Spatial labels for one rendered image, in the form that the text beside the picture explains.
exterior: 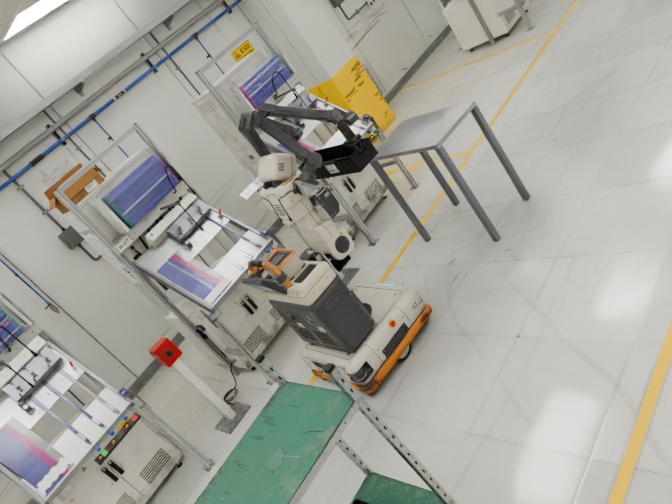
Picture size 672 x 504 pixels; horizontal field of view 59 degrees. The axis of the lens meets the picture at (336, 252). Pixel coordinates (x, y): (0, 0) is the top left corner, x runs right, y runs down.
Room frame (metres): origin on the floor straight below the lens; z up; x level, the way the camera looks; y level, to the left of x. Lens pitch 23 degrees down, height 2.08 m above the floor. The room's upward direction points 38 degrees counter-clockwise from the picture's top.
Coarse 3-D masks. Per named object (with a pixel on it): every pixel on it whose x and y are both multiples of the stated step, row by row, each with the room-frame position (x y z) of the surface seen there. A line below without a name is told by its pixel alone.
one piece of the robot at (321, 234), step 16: (272, 192) 3.24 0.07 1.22; (288, 192) 3.15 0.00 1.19; (272, 208) 3.33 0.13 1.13; (288, 208) 3.20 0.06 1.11; (304, 208) 3.23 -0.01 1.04; (304, 224) 3.25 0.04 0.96; (320, 224) 3.23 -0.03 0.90; (320, 240) 3.22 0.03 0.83; (336, 240) 3.20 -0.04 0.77; (336, 256) 3.18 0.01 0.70
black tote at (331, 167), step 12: (372, 144) 3.25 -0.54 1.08; (324, 156) 3.70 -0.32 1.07; (336, 156) 3.60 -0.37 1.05; (348, 156) 3.19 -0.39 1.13; (360, 156) 3.20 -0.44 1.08; (372, 156) 3.23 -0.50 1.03; (300, 168) 3.67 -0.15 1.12; (324, 168) 3.45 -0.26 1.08; (336, 168) 3.35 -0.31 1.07; (348, 168) 3.26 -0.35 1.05; (360, 168) 3.18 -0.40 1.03
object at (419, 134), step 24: (408, 120) 4.06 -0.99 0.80; (432, 120) 3.73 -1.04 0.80; (456, 120) 3.45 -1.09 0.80; (480, 120) 3.51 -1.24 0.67; (384, 144) 3.97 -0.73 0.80; (408, 144) 3.66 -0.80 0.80; (432, 144) 3.38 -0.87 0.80; (432, 168) 4.12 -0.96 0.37; (456, 168) 3.35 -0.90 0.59; (504, 168) 3.55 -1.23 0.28; (408, 216) 3.96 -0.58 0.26; (480, 216) 3.35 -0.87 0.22
